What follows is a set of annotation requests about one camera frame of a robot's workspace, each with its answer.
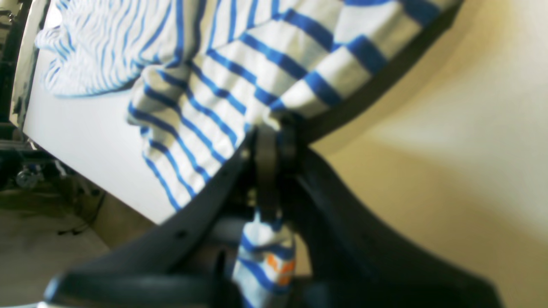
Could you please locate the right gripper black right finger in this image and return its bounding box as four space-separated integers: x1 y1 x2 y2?
278 120 502 308

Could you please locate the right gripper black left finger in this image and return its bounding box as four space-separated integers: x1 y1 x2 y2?
43 124 279 308

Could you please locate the blue white striped T-shirt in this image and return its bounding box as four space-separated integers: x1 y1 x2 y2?
34 0 463 308

